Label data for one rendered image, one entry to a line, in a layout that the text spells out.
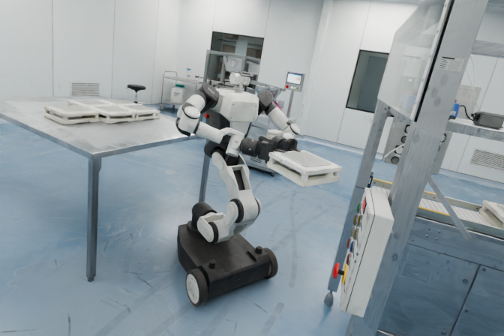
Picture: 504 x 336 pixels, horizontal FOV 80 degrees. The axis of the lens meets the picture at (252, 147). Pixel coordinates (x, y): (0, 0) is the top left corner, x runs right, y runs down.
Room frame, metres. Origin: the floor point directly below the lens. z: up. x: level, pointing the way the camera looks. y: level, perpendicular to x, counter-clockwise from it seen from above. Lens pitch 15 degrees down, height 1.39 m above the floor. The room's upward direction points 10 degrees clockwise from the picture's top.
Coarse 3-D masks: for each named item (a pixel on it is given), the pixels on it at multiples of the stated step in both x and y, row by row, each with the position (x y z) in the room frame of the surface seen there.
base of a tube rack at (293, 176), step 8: (272, 168) 1.32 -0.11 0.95; (280, 168) 1.29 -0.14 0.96; (288, 176) 1.24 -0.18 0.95; (296, 176) 1.22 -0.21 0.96; (312, 176) 1.25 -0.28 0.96; (320, 176) 1.27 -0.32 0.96; (328, 176) 1.29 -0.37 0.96; (336, 176) 1.31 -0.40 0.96; (304, 184) 1.17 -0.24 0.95; (312, 184) 1.20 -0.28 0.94
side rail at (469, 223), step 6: (420, 210) 1.27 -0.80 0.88; (426, 210) 1.26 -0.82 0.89; (426, 216) 1.26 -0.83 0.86; (432, 216) 1.25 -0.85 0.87; (438, 216) 1.25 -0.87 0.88; (444, 216) 1.24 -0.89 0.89; (450, 222) 1.23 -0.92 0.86; (462, 222) 1.22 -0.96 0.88; (468, 222) 1.22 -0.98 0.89; (474, 222) 1.21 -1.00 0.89; (474, 228) 1.21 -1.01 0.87; (480, 228) 1.20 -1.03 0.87; (486, 228) 1.20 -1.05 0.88; (492, 228) 1.19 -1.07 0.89; (498, 228) 1.19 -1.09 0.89; (498, 234) 1.19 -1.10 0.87
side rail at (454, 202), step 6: (384, 186) 1.56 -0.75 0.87; (390, 186) 1.56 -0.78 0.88; (432, 198) 1.50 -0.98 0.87; (438, 198) 1.49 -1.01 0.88; (450, 198) 1.48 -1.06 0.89; (450, 204) 1.48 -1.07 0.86; (456, 204) 1.47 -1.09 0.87; (462, 204) 1.46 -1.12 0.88; (468, 204) 1.46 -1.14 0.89; (474, 204) 1.45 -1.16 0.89; (474, 210) 1.45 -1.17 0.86
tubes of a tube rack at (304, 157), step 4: (300, 152) 1.41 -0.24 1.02; (304, 152) 1.43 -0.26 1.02; (292, 156) 1.33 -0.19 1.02; (296, 156) 1.33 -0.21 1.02; (300, 156) 1.35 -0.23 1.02; (304, 156) 1.36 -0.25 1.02; (308, 156) 1.37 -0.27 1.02; (312, 156) 1.38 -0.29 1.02; (296, 160) 1.29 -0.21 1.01; (300, 160) 1.28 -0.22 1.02; (304, 160) 1.30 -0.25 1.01; (308, 160) 1.30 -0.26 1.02; (312, 160) 1.30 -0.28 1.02; (316, 160) 1.32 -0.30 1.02; (320, 160) 1.33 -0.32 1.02; (324, 160) 1.34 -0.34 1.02
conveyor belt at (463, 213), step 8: (384, 192) 1.50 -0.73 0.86; (424, 200) 1.48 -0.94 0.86; (432, 208) 1.38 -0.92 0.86; (440, 208) 1.40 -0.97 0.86; (456, 208) 1.44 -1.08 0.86; (424, 216) 1.28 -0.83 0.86; (464, 216) 1.35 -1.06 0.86; (472, 216) 1.37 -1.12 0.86; (480, 216) 1.39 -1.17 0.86; (488, 224) 1.30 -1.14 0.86
